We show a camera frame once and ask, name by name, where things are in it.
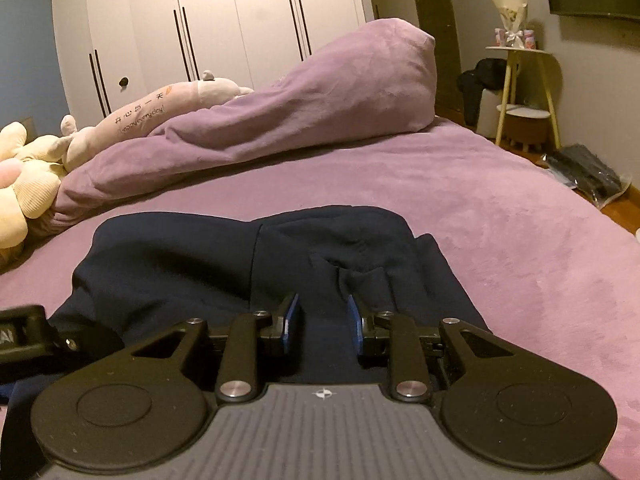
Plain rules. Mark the yellow-legged side table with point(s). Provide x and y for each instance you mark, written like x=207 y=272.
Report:
x=520 y=49

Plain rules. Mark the white wardrobe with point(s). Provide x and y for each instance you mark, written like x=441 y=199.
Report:
x=225 y=10

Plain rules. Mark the pink jars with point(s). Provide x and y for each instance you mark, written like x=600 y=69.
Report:
x=527 y=39

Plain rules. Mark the navy blue jacket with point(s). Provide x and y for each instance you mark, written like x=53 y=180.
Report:
x=200 y=270

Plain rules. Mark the purple folded duvet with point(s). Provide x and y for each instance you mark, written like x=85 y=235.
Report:
x=350 y=85

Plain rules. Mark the dark brown door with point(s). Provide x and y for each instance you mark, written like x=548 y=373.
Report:
x=435 y=20

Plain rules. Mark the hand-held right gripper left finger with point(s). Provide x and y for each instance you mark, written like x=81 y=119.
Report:
x=291 y=325

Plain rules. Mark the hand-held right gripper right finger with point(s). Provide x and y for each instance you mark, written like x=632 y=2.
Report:
x=354 y=325

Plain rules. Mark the white cube box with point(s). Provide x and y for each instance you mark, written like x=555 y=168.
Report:
x=489 y=115

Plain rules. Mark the brown stool with white top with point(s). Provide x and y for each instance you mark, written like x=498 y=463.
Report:
x=522 y=130

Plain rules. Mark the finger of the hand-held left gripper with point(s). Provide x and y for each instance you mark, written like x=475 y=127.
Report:
x=87 y=342

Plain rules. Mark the long pink plush toy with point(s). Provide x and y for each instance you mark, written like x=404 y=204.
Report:
x=150 y=105

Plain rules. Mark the wrapped flower bouquet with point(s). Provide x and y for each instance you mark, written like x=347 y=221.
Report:
x=510 y=12

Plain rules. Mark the cream flower plush pillow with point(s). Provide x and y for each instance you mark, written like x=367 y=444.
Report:
x=25 y=195

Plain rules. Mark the black item in plastic bag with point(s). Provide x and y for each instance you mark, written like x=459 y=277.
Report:
x=590 y=175

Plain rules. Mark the black hanging clothes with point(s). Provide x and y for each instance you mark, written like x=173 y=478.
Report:
x=472 y=90

